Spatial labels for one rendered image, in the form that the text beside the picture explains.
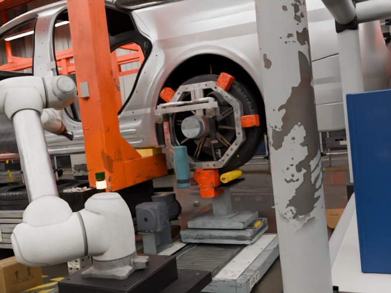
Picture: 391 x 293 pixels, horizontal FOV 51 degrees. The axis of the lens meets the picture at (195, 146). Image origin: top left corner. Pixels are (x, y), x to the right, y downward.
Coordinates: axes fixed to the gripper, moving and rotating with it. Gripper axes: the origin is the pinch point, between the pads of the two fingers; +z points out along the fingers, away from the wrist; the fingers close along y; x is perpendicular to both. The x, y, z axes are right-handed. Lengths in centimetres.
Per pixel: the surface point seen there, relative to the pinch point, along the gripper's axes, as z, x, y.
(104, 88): -12.6, 32.1, 14.3
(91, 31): -27, 58, 0
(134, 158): 23.6, 2.0, 36.8
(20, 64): 825, 285, -573
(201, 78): 8, 62, 64
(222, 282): -23, -51, 112
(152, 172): 40, -1, 48
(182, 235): 41, -35, 81
